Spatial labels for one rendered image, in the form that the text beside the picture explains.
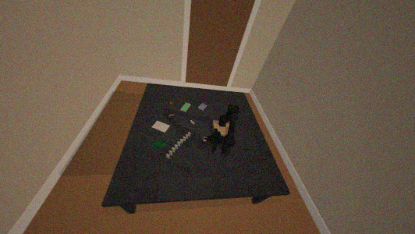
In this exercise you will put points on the green rectangular block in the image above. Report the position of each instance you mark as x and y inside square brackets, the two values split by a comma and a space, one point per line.
[185, 107]

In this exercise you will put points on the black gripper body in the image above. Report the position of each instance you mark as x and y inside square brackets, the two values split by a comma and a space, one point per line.
[215, 142]

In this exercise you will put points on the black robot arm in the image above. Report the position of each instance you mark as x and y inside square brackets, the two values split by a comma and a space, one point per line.
[229, 139]

